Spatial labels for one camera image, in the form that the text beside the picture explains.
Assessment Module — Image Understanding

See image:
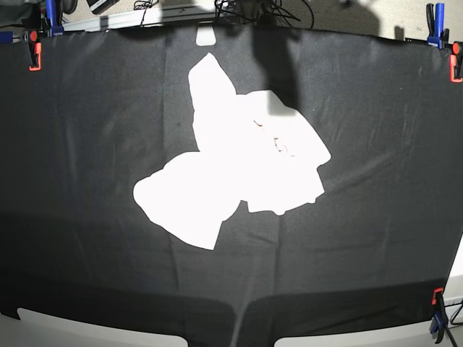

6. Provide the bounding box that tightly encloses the black box device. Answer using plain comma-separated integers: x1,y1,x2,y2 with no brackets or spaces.
87,0,119,15

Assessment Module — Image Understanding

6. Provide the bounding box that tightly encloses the black table cloth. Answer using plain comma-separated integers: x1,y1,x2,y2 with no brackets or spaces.
1,26,462,346

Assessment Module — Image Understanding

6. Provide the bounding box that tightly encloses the red clamp top right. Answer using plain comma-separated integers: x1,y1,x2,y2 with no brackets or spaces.
450,41,462,83

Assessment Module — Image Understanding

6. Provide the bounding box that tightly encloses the blue clamp top right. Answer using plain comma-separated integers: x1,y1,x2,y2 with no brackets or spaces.
426,3,449,49

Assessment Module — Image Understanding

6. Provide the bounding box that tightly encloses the red clamp top left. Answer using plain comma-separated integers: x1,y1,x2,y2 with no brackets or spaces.
22,30,42,72

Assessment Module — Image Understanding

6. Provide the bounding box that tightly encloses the white printed t-shirt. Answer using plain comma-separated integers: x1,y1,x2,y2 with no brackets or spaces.
133,54,331,250

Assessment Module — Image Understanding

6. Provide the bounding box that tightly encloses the blue clamp top left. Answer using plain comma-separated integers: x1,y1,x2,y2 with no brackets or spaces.
45,0,64,37

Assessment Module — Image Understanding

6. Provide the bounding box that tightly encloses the red blue clamp bottom right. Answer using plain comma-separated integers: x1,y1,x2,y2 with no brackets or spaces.
430,287,449,344

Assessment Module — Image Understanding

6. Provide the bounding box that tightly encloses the black cable bundle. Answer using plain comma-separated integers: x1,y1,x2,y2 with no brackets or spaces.
213,0,315,29

